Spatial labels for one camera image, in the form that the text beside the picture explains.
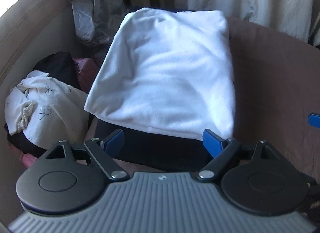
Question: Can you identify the white fleece garment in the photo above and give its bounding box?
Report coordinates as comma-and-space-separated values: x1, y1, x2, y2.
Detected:
83, 7, 237, 142

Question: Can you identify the brown bed sheet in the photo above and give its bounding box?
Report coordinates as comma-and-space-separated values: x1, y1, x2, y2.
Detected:
85, 11, 319, 178

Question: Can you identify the cream patterned cloth bundle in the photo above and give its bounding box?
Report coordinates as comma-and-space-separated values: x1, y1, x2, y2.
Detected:
4, 70, 89, 149

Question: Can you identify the folded black garment pile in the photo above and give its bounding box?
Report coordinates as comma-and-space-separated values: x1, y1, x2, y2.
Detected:
96, 6, 226, 172

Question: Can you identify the grey plastic-covered curtain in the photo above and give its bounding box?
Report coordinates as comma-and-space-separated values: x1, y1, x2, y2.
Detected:
69, 0, 127, 46

